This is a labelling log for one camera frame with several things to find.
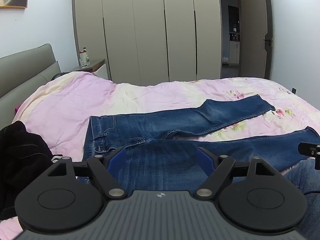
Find blue denim pants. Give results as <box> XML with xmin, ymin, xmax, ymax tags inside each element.
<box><xmin>76</xmin><ymin>94</ymin><xmax>320</xmax><ymax>198</ymax></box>

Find red capped bottle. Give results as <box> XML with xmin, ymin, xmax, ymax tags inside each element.
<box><xmin>79</xmin><ymin>50</ymin><xmax>88</xmax><ymax>68</ymax></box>

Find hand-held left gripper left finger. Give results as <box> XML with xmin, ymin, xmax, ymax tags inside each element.
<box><xmin>47</xmin><ymin>147</ymin><xmax>130</xmax><ymax>199</ymax></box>

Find beige wardrobe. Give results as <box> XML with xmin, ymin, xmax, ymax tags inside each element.
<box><xmin>72</xmin><ymin>0</ymin><xmax>223</xmax><ymax>87</ymax></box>

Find person's leg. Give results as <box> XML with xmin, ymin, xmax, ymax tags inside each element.
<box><xmin>282</xmin><ymin>158</ymin><xmax>320</xmax><ymax>240</ymax></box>

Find pink floral blanket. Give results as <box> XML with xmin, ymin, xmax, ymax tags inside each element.
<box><xmin>0</xmin><ymin>71</ymin><xmax>320</xmax><ymax>239</ymax></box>

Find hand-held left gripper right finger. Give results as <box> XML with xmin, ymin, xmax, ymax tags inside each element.
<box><xmin>195</xmin><ymin>146</ymin><xmax>272</xmax><ymax>198</ymax></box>

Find grey upholstered headboard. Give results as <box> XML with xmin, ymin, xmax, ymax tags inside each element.
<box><xmin>0</xmin><ymin>43</ymin><xmax>62</xmax><ymax>101</ymax></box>

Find grey room door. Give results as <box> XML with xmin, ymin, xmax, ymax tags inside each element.
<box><xmin>240</xmin><ymin>0</ymin><xmax>273</xmax><ymax>80</ymax></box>

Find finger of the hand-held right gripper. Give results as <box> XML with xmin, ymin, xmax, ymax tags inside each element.
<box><xmin>299</xmin><ymin>142</ymin><xmax>320</xmax><ymax>159</ymax></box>

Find wooden nightstand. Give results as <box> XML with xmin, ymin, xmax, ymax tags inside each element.
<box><xmin>70</xmin><ymin>59</ymin><xmax>112</xmax><ymax>81</ymax></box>

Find black cloth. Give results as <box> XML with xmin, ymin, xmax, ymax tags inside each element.
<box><xmin>0</xmin><ymin>121</ymin><xmax>54</xmax><ymax>222</ymax></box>

